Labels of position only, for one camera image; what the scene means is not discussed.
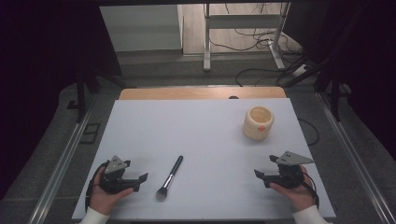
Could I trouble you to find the person's right hand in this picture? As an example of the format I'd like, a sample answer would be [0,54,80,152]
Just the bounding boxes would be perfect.
[268,165,317,214]

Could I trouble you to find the wooden table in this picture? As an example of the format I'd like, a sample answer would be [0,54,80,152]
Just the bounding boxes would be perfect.
[119,86,288,101]

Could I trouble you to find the white cabinet panel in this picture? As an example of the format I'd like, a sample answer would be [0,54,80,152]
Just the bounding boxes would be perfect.
[99,4,185,53]

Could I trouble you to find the white metal stand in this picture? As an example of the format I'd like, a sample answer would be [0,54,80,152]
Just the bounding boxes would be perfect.
[203,2,291,73]

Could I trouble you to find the dark curtain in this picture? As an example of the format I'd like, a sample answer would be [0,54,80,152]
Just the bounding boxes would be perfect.
[284,0,396,162]
[0,0,123,200]

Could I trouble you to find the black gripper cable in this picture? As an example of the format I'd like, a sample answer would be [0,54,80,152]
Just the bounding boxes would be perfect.
[84,161,110,213]
[299,170,320,210]

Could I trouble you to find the aluminium floor rail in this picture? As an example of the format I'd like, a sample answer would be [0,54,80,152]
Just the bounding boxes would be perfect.
[27,92,97,224]
[315,91,396,224]

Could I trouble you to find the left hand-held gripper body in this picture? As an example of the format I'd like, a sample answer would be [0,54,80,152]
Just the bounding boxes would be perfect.
[99,155,134,195]

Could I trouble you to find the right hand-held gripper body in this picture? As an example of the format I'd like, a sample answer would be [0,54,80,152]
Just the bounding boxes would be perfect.
[264,150,315,190]

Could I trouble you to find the black makeup brush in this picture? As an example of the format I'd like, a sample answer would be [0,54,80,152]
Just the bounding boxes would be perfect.
[155,155,184,201]

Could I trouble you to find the tangled black floor cables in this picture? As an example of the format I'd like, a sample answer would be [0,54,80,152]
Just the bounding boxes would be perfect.
[206,2,307,88]

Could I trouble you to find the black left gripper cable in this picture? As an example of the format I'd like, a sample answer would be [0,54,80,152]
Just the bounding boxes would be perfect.
[84,161,110,213]

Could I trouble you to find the black floor frame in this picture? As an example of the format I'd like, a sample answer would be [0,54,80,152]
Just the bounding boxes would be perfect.
[79,122,102,146]

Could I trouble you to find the white table board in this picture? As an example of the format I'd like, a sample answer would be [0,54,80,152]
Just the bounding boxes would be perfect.
[71,98,337,221]

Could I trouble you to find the white power strip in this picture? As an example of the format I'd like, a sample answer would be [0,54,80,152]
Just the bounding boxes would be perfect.
[291,63,308,77]

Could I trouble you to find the black floor cable loop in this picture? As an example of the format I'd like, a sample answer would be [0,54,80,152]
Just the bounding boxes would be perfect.
[297,117,320,147]

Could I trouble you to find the person's left hand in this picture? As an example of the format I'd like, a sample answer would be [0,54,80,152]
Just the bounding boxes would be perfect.
[88,167,135,217]

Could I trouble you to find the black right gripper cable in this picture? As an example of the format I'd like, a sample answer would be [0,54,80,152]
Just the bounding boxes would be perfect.
[299,170,320,210]

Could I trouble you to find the black metal stand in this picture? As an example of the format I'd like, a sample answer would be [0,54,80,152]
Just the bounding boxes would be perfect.
[276,3,368,122]
[65,66,129,123]

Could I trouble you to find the beige ribbed cup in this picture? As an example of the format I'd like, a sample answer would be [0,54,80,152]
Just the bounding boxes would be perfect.
[242,105,276,142]

